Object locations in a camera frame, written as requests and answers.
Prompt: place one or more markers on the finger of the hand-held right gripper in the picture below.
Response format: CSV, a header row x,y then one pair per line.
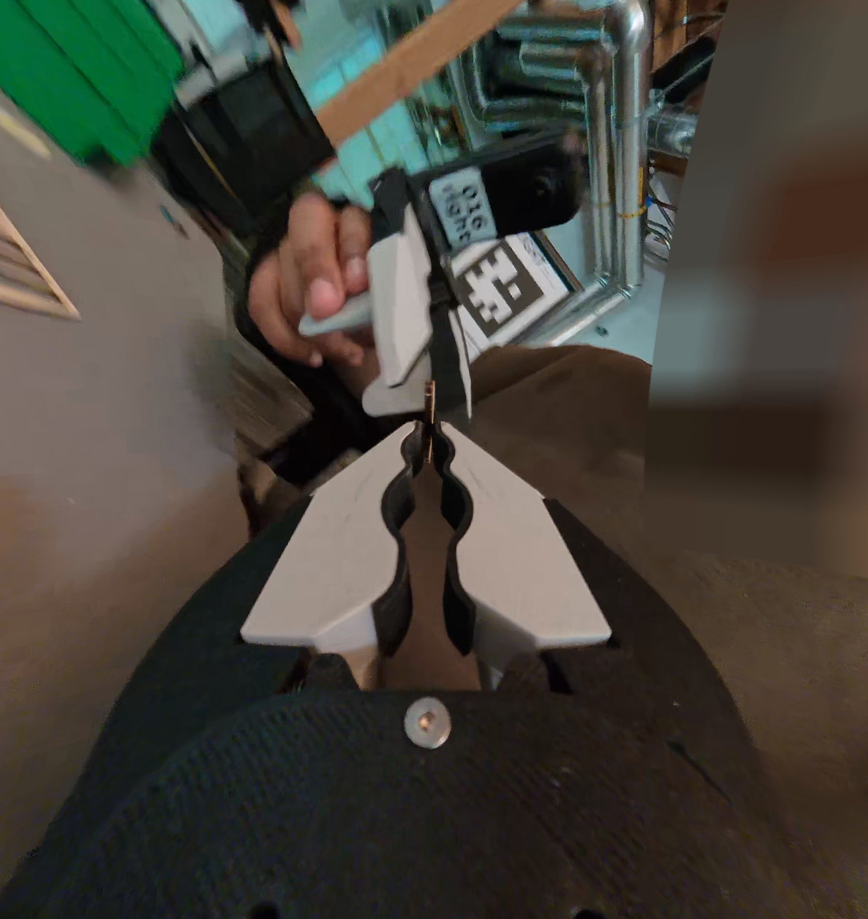
x,y
402,316
464,373

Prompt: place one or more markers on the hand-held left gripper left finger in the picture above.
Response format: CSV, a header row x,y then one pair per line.
x,y
319,574

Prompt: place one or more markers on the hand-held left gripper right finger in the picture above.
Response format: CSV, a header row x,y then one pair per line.
x,y
534,574

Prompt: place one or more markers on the wooden slatted frame piece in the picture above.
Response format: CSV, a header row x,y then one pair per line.
x,y
428,402

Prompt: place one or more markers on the person's right hand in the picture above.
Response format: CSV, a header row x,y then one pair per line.
x,y
297,273

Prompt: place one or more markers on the silver ventilation ducts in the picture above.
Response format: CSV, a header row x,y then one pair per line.
x,y
620,143

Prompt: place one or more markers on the black chair armrest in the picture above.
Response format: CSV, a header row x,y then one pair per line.
x,y
333,445

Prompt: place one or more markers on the wooden beam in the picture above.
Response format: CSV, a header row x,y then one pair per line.
x,y
405,79

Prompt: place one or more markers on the black padded chair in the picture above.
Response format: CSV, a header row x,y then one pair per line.
x,y
247,143

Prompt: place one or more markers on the narrow wooden puzzle sheet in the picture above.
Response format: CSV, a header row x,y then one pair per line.
x,y
18,280

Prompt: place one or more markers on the green plastic bin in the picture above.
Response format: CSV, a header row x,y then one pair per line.
x,y
68,64

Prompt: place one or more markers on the small pale wax stick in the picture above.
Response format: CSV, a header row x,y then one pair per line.
x,y
18,129

